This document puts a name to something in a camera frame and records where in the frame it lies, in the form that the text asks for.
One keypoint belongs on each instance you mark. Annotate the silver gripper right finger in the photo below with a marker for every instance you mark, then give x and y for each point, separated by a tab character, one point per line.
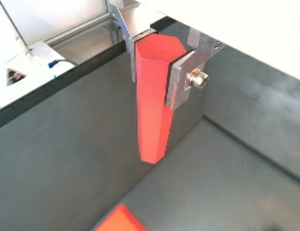
186	73

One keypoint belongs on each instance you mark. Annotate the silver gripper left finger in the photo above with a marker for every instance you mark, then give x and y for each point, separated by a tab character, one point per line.
135	18

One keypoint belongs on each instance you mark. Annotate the tall red hexagon peg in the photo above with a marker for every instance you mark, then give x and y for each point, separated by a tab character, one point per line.
155	51

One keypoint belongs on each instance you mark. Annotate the red shape sorting board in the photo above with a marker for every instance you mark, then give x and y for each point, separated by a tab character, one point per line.
121	220

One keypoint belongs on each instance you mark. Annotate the aluminium frame rail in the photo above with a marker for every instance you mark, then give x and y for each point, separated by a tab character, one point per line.
86	39

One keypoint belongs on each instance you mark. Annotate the white device with blue cable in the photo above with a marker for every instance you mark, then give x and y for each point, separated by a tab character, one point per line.
28	71

